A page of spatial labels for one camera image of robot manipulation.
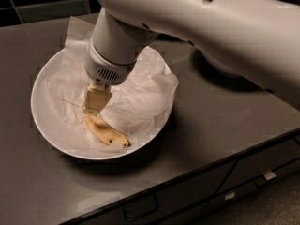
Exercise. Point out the white paper liner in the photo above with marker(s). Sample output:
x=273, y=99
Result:
x=136, y=113

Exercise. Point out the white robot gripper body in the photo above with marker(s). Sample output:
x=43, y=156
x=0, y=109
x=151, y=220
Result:
x=104, y=70

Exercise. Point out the large white bowl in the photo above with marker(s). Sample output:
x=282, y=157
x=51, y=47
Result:
x=53, y=132

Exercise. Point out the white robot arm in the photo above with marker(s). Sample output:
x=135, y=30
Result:
x=256, y=39

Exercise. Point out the dark drawer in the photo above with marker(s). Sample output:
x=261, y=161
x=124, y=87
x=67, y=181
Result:
x=161, y=202
x=258, y=163

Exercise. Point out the dark drawer front left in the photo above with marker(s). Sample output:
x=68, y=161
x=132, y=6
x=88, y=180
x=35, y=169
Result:
x=161, y=202

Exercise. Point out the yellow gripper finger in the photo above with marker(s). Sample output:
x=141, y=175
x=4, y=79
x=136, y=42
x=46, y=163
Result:
x=96, y=98

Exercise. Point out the dark drawer front right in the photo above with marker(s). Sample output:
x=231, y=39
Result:
x=258, y=163

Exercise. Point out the yellow spotted banana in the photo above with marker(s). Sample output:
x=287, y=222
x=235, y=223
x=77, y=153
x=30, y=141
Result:
x=104, y=132

